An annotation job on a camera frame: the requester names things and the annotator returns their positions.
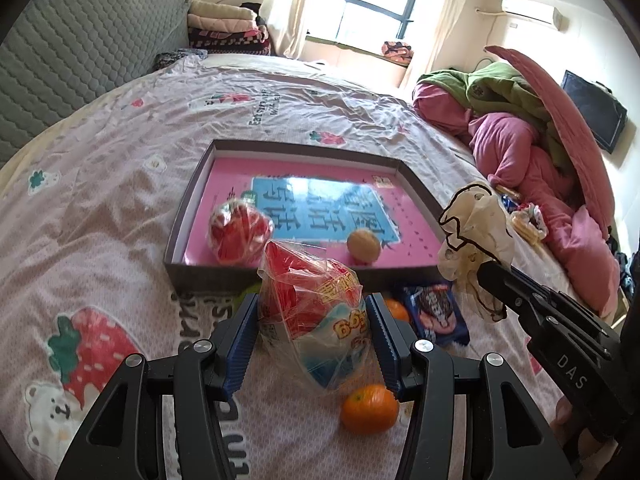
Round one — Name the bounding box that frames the blue snack wrapper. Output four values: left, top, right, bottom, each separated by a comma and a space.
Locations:
497, 185, 523, 213

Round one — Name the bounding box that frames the pink book blue panel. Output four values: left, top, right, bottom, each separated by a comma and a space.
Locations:
182, 157, 443, 268

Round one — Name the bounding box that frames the cream curtain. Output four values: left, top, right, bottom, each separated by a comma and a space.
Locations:
407, 0, 481, 91
260, 0, 361, 61

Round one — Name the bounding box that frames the green garment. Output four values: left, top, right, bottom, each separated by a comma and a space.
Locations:
417, 62, 576, 171

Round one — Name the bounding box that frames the shallow grey cardboard box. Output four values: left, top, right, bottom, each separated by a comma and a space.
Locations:
162, 139, 448, 295

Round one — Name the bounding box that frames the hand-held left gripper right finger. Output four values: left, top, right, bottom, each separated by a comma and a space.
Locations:
365, 292, 576, 480

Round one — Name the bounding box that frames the printed strawberry bear bed sheet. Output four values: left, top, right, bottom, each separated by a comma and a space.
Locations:
0, 52, 621, 480

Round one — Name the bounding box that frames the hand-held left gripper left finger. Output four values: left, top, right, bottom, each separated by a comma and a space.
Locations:
55, 294, 261, 480

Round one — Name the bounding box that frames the folded patterned cloth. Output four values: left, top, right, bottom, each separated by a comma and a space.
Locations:
381, 40, 413, 64

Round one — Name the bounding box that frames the walnut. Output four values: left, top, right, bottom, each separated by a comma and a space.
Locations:
346, 228, 382, 264

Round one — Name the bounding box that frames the blue cookie packet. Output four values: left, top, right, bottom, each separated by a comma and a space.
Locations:
402, 282, 471, 346

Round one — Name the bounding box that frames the black flat screen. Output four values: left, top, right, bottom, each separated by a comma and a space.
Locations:
560, 70, 628, 154

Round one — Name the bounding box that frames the dark floral cloth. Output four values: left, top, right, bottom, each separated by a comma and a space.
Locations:
155, 49, 208, 69

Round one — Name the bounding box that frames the white air conditioner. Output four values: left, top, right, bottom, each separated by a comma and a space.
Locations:
500, 0, 563, 29

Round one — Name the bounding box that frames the patterned snack bag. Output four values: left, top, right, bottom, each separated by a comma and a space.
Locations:
510, 203, 549, 244

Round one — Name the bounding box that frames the person's right hand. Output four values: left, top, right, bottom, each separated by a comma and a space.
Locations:
552, 394, 613, 471

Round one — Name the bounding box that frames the dusty pink round cushion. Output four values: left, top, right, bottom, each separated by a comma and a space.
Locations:
485, 45, 618, 241

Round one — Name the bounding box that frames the pink quilt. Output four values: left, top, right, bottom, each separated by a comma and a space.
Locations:
412, 82, 623, 311

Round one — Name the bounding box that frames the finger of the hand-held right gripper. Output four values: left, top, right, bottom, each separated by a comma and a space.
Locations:
477, 267, 538, 326
487, 261, 551, 301

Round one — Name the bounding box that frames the window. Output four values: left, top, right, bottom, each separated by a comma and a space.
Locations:
317, 0, 431, 48

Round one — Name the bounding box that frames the orange tangerine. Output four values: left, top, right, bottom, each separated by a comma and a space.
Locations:
340, 384, 400, 436
382, 298, 412, 325

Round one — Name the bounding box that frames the grey quilted headboard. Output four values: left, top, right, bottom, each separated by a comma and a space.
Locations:
0, 0, 193, 166

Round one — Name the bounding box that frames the wrapped egg toy red white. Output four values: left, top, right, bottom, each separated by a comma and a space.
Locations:
209, 199, 275, 263

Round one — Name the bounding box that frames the egg toy blue side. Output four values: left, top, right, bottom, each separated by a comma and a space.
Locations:
257, 240, 371, 393

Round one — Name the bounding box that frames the dark checkered folded blanket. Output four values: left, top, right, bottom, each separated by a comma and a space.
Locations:
187, 27, 272, 57

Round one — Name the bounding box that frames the beige folded blanket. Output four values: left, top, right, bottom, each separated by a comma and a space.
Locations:
187, 0, 256, 22

